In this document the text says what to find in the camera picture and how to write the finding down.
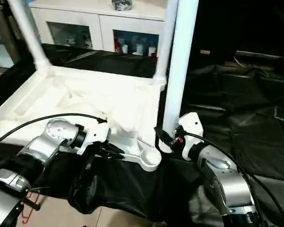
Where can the white plastic table top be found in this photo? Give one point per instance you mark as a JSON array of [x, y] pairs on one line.
[[73, 94]]

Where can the white plastic table leg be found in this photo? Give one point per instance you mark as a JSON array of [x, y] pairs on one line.
[[164, 47], [28, 30], [180, 59]]

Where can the black mat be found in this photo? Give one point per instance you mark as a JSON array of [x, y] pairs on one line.
[[227, 106]]

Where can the long dark rod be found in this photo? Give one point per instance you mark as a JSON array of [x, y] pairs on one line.
[[262, 55]]

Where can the white glass door cabinet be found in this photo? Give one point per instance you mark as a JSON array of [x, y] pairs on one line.
[[97, 19]]

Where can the blue white patterned jar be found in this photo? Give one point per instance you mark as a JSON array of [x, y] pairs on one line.
[[121, 4]]

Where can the metal framed glass door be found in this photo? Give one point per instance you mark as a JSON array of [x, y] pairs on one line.
[[2, 35]]

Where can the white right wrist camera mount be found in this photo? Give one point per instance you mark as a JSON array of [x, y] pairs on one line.
[[191, 125]]

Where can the black metal table frame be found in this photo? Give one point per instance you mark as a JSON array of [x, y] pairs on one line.
[[33, 203]]

